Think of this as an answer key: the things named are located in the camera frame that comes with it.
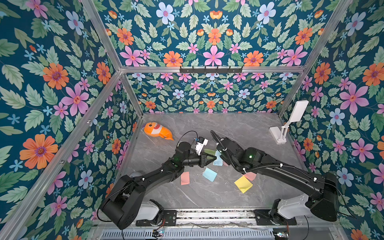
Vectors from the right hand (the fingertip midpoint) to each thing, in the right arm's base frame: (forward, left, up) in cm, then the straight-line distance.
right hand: (230, 144), depth 77 cm
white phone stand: (+18, -37, -16) cm, 44 cm away
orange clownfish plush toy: (+19, +49, -13) cm, 54 cm away
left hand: (-7, +7, -3) cm, 10 cm away
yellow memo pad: (-13, -9, -22) cm, 27 cm away
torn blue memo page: (-8, +11, -22) cm, 25 cm away
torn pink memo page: (-11, +25, -20) cm, 34 cm away
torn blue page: (-8, +6, -4) cm, 11 cm away
